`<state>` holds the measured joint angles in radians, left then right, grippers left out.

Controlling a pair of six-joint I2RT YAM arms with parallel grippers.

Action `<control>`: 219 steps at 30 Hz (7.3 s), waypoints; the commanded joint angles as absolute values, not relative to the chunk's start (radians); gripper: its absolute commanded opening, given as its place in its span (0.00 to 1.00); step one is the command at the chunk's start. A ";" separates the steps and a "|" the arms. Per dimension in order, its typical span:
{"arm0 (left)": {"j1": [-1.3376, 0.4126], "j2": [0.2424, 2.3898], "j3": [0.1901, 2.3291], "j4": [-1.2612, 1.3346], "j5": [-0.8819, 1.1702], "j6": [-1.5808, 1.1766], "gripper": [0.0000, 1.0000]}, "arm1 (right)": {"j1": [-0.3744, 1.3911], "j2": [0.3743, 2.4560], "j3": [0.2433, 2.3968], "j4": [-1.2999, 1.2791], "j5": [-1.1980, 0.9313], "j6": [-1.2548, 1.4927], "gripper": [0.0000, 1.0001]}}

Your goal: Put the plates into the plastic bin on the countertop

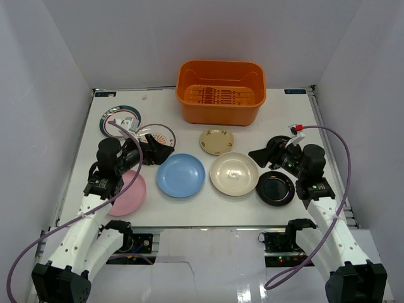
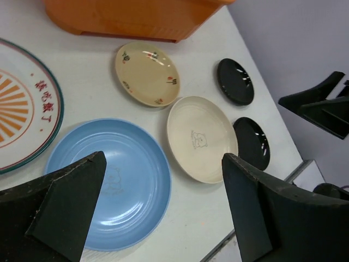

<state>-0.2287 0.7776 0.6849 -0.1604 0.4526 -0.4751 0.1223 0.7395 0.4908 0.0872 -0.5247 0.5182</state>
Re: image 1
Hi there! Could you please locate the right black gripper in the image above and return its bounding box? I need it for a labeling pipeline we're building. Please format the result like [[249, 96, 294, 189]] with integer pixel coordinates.
[[248, 140, 306, 180]]

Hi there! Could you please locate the white plate orange sunburst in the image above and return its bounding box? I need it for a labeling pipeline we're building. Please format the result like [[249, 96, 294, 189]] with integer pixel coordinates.
[[136, 123, 176, 148]]

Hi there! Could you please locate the white plate green rim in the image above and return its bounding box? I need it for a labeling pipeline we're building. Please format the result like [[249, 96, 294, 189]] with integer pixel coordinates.
[[99, 105, 142, 140]]

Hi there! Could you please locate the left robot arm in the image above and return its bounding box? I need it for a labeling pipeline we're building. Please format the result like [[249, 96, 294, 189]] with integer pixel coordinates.
[[32, 134, 174, 302]]

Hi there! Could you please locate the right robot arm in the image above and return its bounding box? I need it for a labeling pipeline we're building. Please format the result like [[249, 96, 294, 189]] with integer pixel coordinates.
[[249, 136, 387, 302]]

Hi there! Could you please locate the orange plastic bin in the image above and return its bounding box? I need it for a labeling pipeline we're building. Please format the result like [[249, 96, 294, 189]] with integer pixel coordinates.
[[175, 60, 266, 126]]

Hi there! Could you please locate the cream plastic plate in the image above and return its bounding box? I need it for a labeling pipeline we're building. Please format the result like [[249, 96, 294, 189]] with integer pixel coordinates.
[[210, 152, 259, 196]]

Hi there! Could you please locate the blue plastic plate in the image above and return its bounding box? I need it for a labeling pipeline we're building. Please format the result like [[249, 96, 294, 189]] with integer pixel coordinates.
[[157, 153, 206, 198]]

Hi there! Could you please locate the glossy black plate front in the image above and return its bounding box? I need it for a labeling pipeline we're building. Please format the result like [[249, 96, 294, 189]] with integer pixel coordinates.
[[256, 170, 295, 207]]

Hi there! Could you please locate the small beige patterned plate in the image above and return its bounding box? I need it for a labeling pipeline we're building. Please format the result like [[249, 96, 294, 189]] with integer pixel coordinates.
[[199, 128, 235, 156]]

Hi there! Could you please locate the pink plastic plate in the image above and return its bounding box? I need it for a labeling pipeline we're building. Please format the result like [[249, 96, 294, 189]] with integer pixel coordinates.
[[108, 175, 146, 217]]

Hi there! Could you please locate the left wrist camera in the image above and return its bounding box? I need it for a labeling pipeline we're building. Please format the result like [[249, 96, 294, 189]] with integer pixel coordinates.
[[112, 117, 140, 133]]

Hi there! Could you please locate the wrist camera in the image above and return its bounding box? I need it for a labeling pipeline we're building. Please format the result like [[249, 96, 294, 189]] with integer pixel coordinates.
[[112, 117, 140, 133], [285, 124, 306, 147]]

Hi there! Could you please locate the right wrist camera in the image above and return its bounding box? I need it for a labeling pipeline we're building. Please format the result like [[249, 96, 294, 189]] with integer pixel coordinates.
[[285, 124, 306, 147]]

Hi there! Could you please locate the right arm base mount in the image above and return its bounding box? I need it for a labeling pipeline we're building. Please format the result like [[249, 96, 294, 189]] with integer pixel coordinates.
[[258, 231, 307, 268]]

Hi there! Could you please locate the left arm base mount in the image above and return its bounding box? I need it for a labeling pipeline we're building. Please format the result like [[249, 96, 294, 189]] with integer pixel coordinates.
[[107, 234, 156, 265]]

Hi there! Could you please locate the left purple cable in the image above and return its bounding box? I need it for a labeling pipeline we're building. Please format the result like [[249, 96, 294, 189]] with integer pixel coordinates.
[[6, 121, 143, 303]]

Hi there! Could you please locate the purple cable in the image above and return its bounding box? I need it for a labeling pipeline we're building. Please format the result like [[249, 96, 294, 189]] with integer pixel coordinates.
[[6, 121, 143, 303], [264, 124, 353, 290]]

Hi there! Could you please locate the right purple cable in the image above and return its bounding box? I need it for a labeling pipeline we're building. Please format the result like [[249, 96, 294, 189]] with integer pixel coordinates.
[[264, 124, 353, 290]]

